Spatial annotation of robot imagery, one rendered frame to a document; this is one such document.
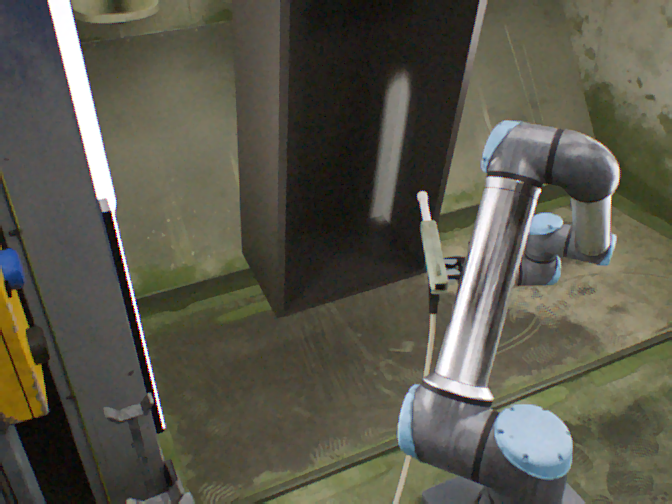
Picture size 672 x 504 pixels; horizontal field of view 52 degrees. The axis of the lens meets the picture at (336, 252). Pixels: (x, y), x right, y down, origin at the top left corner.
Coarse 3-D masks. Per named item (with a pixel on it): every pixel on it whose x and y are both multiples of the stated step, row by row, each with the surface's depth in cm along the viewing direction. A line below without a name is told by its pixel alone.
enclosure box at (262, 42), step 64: (256, 0) 175; (320, 0) 205; (384, 0) 214; (448, 0) 203; (256, 64) 188; (320, 64) 220; (384, 64) 231; (448, 64) 211; (256, 128) 203; (320, 128) 237; (384, 128) 250; (448, 128) 220; (256, 192) 220; (320, 192) 257; (384, 192) 272; (256, 256) 241; (320, 256) 261; (384, 256) 263
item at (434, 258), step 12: (420, 192) 229; (420, 204) 225; (420, 228) 216; (432, 228) 211; (432, 240) 206; (432, 252) 201; (432, 264) 196; (444, 264) 197; (432, 276) 192; (444, 276) 192; (432, 288) 192; (444, 288) 191; (432, 300) 207; (432, 312) 211
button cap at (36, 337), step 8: (32, 328) 90; (40, 328) 90; (32, 336) 89; (40, 336) 89; (32, 344) 88; (40, 344) 88; (32, 352) 88; (40, 352) 88; (48, 352) 91; (40, 360) 89; (48, 360) 91
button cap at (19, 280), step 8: (0, 256) 82; (8, 256) 82; (16, 256) 83; (0, 264) 81; (8, 264) 82; (16, 264) 82; (8, 272) 82; (16, 272) 82; (8, 280) 82; (16, 280) 82; (24, 280) 85; (16, 288) 83
